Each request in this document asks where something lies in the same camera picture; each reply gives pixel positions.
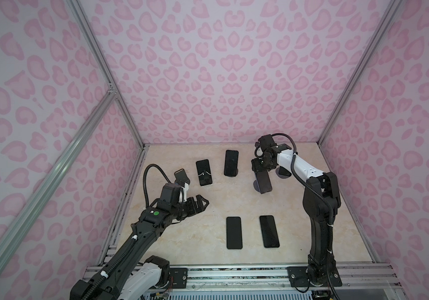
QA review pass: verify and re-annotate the teal phone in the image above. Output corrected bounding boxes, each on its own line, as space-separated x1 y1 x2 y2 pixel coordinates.
226 216 243 250
259 215 280 248

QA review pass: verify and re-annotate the purple phone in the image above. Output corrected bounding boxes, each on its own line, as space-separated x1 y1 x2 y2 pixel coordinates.
255 171 273 194

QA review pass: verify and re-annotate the aluminium frame strut right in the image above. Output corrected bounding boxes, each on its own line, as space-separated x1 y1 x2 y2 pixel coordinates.
317 0 405 148

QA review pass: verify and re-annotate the aluminium frame strut left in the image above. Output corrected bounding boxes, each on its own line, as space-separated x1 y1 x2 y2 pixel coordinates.
0 0 149 300

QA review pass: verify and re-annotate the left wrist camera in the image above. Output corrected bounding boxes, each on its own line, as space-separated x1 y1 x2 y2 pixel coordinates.
178 182 189 203

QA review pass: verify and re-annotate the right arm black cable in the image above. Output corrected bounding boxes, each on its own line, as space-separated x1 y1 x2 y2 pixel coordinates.
270 132 335 226

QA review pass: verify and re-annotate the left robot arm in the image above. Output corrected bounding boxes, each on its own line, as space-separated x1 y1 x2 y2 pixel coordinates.
69 183 209 300

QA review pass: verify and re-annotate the grey round stand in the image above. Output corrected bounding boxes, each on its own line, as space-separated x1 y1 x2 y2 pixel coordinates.
174 169 191 186

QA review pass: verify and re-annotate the aluminium frame strut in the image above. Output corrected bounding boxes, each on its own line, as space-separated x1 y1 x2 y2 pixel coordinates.
0 0 149 300
317 0 405 148

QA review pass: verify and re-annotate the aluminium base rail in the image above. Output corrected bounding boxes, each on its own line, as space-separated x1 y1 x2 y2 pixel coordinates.
160 262 407 300

